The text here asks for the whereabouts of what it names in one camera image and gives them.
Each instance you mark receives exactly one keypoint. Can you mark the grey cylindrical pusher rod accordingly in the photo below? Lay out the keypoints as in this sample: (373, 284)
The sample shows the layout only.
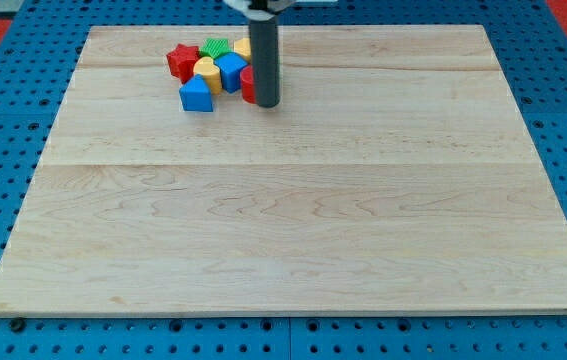
(264, 42)

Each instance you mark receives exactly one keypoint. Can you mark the light wooden board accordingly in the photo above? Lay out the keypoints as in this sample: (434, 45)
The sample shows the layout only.
(396, 177)

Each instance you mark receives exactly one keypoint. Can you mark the blue cube block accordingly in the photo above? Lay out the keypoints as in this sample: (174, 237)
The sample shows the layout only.
(230, 66)

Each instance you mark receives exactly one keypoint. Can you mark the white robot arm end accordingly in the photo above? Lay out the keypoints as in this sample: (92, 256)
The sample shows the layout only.
(261, 10)

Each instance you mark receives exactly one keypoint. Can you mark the blue triangle block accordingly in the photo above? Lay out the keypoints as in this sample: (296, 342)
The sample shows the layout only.
(196, 96)

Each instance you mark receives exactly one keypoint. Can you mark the red cylinder block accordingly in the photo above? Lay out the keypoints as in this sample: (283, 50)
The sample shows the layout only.
(247, 84)

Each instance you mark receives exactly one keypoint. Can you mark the red star block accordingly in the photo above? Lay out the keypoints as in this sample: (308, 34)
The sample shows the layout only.
(181, 61)

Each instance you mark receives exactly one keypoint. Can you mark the yellow heart block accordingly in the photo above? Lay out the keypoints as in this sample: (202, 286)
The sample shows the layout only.
(210, 72)

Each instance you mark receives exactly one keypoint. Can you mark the yellow block behind rod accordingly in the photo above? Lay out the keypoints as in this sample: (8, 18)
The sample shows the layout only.
(242, 48)

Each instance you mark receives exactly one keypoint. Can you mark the green star block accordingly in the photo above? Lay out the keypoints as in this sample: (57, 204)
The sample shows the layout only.
(215, 48)

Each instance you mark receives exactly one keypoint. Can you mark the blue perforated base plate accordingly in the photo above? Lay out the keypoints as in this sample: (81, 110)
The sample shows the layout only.
(37, 58)

